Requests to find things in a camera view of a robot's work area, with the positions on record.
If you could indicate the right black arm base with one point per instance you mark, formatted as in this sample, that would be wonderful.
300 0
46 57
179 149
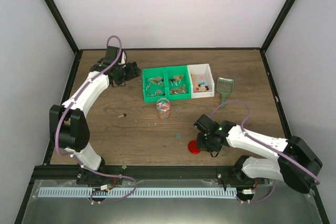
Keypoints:
233 176

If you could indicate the light blue slotted rail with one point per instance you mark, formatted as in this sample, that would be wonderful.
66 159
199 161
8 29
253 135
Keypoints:
74 192

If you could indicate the red jar lid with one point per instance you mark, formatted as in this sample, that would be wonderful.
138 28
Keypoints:
192 147

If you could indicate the green double candy bin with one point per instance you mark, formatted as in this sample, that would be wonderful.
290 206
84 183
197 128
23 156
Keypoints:
173 83

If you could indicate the black aluminium front beam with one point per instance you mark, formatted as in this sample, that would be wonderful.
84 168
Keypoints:
85 177

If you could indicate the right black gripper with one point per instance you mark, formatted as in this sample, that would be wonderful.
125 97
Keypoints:
200 145

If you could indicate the clear plastic jar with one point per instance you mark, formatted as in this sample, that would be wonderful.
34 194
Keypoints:
163 107

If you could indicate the white candy bin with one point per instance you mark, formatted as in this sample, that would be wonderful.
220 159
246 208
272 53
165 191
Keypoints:
201 80

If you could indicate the green plastic scoop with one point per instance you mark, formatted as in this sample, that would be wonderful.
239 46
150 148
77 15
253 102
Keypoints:
225 87

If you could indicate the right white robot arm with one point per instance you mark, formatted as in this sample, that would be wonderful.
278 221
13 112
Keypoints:
289 160

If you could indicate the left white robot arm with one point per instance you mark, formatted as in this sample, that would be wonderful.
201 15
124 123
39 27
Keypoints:
68 125

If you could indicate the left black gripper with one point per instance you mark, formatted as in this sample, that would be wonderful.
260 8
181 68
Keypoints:
134 72

